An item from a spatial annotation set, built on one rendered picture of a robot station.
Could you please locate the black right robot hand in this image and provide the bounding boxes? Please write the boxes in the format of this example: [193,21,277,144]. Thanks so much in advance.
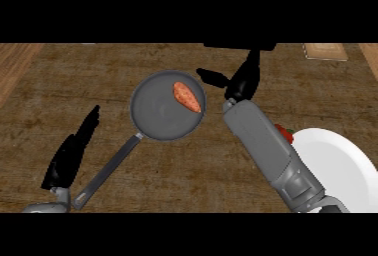
[196,49,262,102]

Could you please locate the white plate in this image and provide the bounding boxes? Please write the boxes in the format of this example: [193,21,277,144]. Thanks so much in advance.
[290,127,378,214]

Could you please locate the red tomato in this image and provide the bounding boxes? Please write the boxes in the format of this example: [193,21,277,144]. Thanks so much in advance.
[274,123,297,145]

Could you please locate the grey frying pan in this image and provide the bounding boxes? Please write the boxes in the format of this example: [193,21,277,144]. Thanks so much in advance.
[72,69,209,211]

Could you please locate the orange sweet potato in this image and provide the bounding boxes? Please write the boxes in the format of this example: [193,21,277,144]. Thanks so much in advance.
[172,81,204,114]

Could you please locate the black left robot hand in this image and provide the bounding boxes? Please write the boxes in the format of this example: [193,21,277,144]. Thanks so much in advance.
[41,104,103,191]

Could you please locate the pale wooden board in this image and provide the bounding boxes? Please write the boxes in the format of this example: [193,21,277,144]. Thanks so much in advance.
[302,43,351,62]

